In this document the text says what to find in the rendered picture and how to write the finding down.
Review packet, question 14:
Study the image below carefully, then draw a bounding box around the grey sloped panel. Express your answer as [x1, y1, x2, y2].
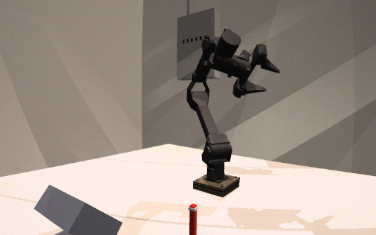
[34, 185, 122, 235]

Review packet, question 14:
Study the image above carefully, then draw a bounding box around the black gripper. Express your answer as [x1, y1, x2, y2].
[225, 44, 280, 98]

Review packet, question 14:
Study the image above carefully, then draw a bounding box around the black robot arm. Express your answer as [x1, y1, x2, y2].
[187, 29, 241, 183]

